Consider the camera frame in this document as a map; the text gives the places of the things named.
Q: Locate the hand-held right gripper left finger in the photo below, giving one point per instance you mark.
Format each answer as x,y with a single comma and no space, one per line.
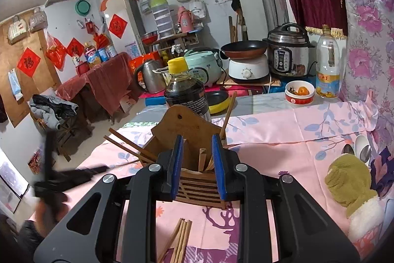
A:
178,167

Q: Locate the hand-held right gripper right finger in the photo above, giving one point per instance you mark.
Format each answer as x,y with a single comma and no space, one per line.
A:
219,167

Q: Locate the wooden chopstick holder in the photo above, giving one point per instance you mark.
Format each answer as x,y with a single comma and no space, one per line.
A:
178,127

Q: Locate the brown wooden chopstick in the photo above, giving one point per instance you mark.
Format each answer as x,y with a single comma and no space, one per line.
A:
230,115
123,146
132,144

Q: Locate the person's left hand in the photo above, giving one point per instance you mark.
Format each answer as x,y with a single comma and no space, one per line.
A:
46,220

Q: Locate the red gift box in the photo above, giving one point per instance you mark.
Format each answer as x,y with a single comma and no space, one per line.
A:
38,163

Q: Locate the wooden chair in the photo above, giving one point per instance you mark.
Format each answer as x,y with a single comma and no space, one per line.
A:
67,139

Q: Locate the yellow pan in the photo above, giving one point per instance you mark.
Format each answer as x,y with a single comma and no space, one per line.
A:
217,102

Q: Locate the soy sauce bottle yellow cap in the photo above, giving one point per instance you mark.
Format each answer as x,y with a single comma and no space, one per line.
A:
184,96

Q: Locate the grey and black jacket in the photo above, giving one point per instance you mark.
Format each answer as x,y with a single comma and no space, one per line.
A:
52,110

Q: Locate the cardboard box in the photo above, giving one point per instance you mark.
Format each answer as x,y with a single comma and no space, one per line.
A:
127,102

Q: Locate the brown wooden door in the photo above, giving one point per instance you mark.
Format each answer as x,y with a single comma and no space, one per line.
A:
12,112

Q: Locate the stainless steel kettle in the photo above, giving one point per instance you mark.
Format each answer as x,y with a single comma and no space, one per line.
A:
150,75

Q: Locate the light green rice cooker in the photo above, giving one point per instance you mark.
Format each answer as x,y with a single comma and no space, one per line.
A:
203,65

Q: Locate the white electric cooker base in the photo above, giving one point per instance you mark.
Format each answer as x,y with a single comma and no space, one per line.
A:
249,69

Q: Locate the red and white bowl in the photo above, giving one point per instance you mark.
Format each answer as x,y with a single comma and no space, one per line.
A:
298,100

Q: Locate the blue face mask pack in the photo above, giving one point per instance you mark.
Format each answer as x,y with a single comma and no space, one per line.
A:
15,84

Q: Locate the orange gift box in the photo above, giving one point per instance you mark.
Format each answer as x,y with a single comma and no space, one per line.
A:
144,59

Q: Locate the orange fruit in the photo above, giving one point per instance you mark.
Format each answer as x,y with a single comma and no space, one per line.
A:
303,91

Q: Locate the table with red plastic cover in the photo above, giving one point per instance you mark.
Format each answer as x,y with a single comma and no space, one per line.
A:
104,75

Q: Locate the brown frying pan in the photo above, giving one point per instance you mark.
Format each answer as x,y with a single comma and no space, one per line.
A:
243,49

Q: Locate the small red pot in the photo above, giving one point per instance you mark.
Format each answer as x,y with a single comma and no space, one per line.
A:
82,69

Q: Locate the large red diamond paper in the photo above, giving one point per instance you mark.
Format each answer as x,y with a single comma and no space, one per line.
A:
29,62

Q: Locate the wooden shelf table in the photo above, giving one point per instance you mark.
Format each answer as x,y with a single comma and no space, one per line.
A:
181,39

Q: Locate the white jar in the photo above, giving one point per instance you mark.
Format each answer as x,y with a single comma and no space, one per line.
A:
76,60

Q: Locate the green plush glove white cuff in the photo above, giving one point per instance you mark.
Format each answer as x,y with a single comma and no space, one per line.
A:
347,176

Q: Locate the silver electric pressure cooker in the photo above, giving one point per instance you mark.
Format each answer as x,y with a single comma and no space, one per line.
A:
286,56

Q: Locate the metal spoon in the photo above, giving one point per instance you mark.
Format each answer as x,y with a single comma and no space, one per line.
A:
347,149

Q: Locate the red metal basin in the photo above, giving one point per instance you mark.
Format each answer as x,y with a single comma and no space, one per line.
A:
150,37

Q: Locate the red plastic bag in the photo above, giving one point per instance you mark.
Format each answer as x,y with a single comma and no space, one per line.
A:
56,52

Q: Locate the large yellow oil bottle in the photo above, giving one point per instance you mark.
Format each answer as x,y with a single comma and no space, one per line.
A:
92,58

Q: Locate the small red diamond paper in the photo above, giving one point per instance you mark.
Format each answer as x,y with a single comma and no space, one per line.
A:
75,48

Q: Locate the clear cooking oil bottle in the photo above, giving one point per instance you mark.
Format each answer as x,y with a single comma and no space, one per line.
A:
327,78

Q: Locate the white ceramic spoon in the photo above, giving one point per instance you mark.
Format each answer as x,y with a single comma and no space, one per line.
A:
358,142

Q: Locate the pink thermos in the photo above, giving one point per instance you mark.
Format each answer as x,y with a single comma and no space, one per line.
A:
185,21

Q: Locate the stacked food container green lid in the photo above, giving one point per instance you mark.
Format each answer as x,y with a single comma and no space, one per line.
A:
162,18

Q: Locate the red diamond paper on refrigerator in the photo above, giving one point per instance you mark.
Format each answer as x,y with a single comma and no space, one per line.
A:
118,27

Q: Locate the white tote bag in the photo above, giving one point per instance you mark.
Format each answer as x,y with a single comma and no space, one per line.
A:
197,10

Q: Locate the white woven hanging bag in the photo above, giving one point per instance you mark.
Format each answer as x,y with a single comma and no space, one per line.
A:
17,30

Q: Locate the dark purple cloth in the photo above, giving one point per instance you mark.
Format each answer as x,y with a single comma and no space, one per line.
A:
381,170

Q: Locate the red hanging pouch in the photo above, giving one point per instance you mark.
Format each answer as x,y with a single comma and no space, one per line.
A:
90,25

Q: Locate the clear hanging bag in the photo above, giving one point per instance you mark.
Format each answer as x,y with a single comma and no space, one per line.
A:
38,20

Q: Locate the white refrigerator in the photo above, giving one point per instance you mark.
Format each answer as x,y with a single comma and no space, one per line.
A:
120,8

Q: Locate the green plastic basin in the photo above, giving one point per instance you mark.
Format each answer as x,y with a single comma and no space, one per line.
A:
82,7

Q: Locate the floral plastic sheet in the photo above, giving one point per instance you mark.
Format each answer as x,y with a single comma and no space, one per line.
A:
369,50

